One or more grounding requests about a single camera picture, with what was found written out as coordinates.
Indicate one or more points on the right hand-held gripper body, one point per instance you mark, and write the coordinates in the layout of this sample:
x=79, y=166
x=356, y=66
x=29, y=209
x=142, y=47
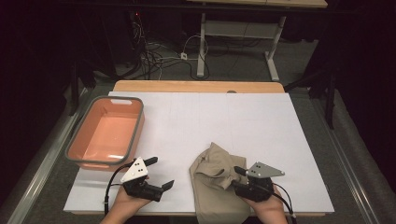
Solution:
x=258, y=188

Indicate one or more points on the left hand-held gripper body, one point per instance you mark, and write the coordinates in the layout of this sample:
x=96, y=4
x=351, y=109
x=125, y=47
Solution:
x=138, y=185

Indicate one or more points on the beige pants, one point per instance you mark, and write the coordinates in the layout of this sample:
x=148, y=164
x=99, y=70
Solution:
x=214, y=186

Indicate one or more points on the orange basket with grey rim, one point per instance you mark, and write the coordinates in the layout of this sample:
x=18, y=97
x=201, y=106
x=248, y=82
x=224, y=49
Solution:
x=106, y=130

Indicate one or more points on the person's right hand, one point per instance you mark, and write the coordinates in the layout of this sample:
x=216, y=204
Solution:
x=267, y=207

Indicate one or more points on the person's left hand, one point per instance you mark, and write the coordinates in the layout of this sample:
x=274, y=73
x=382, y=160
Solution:
x=124, y=205

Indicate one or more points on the white board table cover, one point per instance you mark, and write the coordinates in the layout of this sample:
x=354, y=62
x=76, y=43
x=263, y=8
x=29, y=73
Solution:
x=202, y=124

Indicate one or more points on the wooden table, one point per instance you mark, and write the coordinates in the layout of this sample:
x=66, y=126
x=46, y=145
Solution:
x=186, y=86

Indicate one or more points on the black stand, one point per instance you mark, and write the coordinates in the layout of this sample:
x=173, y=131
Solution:
x=74, y=93
x=330, y=102

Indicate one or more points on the white power adapter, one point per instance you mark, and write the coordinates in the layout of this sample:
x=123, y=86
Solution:
x=183, y=56

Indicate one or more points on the white-legged wooden desk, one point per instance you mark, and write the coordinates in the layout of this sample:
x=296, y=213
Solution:
x=201, y=46

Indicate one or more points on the metal floor rail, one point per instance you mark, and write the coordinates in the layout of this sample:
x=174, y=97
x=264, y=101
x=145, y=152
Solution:
x=345, y=161
x=46, y=161

